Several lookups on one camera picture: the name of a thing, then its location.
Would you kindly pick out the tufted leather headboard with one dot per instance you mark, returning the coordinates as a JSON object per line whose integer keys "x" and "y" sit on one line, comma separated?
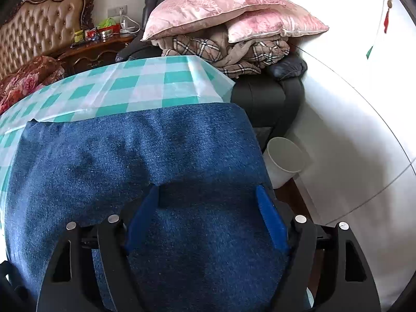
{"x": 35, "y": 29}

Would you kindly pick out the white wall socket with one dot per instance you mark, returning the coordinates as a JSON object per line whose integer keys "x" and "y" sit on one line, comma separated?
{"x": 117, "y": 10}

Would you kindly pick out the red small packet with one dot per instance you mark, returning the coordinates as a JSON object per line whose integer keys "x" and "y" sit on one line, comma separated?
{"x": 91, "y": 34}

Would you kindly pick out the round metal tin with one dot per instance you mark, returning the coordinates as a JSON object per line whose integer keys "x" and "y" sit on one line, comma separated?
{"x": 106, "y": 34}

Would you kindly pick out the blue denim pants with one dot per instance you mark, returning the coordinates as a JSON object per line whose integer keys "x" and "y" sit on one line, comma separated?
{"x": 162, "y": 169}

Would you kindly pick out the teal checkered tablecloth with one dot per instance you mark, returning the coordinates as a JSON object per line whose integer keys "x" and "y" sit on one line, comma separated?
{"x": 97, "y": 94}

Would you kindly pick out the dark wooden nightstand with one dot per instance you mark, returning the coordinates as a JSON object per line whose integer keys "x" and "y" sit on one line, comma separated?
{"x": 94, "y": 52}

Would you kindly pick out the beige plaid blanket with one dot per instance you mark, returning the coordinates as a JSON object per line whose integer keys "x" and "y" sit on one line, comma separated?
{"x": 227, "y": 52}

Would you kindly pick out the small pink floral pillow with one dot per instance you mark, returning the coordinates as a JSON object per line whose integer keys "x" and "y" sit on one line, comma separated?
{"x": 276, "y": 24}

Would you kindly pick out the yellow green small box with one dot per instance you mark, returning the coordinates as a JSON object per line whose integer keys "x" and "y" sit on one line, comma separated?
{"x": 78, "y": 36}

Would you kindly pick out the large pink floral pillow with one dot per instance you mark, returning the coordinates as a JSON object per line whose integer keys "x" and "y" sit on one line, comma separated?
{"x": 208, "y": 6}

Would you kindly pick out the red floral quilt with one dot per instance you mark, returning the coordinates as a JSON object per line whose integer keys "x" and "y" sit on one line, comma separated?
{"x": 26, "y": 78}

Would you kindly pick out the green hanging ornament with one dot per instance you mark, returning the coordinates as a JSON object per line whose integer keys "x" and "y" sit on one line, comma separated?
{"x": 369, "y": 52}

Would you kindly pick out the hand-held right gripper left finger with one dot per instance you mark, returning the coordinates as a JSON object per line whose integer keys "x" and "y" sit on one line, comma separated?
{"x": 143, "y": 216}

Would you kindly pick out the black leather armchair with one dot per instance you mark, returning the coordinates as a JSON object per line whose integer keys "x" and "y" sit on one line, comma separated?
{"x": 266, "y": 97}

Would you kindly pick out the white waste bin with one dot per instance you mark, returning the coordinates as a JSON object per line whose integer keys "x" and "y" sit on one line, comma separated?
{"x": 284, "y": 162}

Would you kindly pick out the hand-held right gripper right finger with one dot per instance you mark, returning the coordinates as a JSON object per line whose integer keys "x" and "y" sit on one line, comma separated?
{"x": 271, "y": 216}

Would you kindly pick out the green plastic bag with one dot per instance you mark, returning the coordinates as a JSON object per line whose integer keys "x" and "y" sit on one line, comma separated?
{"x": 109, "y": 22}

